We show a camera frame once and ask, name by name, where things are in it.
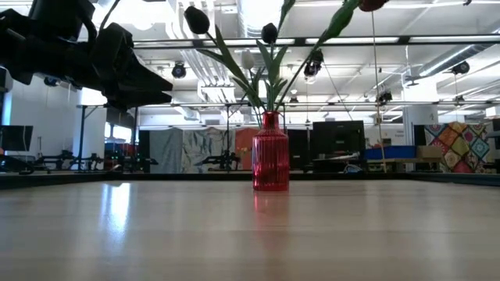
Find black overhead camera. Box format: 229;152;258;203
303;48;325;85

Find blue plastic bin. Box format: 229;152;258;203
365;144;417;161

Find small black monitor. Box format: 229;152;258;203
0;124;34;154

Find silver ventilation duct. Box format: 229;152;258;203
236;0;292;76

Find black aluminium table frame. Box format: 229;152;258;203
0;170;500;187

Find overhead light bar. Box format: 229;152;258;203
132;35;500;50

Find red ribbed glass vase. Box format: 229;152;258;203
252;111;291;192

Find large black monitor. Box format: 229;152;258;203
312;120;366;158

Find colourful patchwork quilt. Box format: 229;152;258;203
423;121;494;174

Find cardboard box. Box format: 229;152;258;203
416;144;443;159

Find black artificial tulip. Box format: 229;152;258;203
184;5;266;118
255;22;290;114

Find black metal frame stand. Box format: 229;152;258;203
76;102;140;173

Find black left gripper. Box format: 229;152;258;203
77;22;174;111

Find grey leaf-print curtain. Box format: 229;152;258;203
149;127;236;174

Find dark red artificial tulip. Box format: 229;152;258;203
274;0;391;113

